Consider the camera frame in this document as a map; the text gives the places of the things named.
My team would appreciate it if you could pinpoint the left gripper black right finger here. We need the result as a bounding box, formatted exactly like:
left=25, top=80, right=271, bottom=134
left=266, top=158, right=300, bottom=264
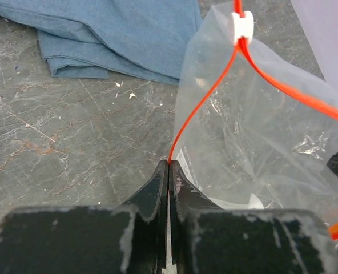
left=168, top=160, right=338, bottom=273

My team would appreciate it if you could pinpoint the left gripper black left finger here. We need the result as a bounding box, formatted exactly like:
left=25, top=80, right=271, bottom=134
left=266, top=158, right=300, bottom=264
left=0, top=160, right=169, bottom=273

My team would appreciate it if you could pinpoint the clear zip bag orange zipper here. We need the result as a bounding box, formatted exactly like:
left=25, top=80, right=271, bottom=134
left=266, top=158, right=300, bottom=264
left=169, top=1, right=338, bottom=246

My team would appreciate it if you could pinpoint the blue folded cloth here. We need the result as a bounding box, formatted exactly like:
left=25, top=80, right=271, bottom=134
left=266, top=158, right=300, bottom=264
left=0, top=1, right=202, bottom=84

